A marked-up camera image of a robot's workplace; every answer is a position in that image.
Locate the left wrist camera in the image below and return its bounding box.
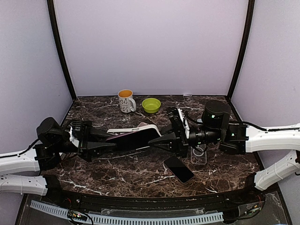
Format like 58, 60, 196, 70
69, 120, 84, 148

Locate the black right frame post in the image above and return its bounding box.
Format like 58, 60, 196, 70
226, 0, 255, 102

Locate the black frame post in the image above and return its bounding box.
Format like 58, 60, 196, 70
47, 0, 77, 101
226, 0, 255, 102

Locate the black left frame post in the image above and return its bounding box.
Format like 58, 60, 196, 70
47, 0, 77, 101

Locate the pink phone case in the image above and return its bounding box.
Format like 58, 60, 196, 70
137, 122, 152, 128

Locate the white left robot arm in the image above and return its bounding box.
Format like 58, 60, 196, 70
0, 117, 117, 204

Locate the small circuit board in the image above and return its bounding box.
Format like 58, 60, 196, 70
67, 210, 88, 222

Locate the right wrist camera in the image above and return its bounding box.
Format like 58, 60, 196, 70
166, 107, 190, 139

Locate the white floral mug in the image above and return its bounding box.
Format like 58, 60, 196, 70
118, 90, 136, 113

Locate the black front table rail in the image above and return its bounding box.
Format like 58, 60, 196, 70
42, 175, 266, 211

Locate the beige phone case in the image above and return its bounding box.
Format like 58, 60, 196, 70
107, 124, 162, 136

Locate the lime green bowl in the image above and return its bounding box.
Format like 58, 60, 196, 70
142, 98, 161, 114

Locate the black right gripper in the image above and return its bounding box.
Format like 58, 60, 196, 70
147, 123, 222, 159

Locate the light blue slotted cable duct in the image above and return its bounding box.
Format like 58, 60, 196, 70
30, 200, 225, 225

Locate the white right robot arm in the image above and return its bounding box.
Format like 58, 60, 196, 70
148, 100, 300, 203

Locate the clear purple phone case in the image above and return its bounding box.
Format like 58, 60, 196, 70
189, 144, 207, 165

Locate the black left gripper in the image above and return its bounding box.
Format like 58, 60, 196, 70
53, 122, 118, 162

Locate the white smartphone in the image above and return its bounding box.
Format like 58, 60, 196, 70
105, 127, 161, 151

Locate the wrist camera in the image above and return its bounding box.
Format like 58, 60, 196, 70
166, 107, 190, 139
69, 120, 84, 148

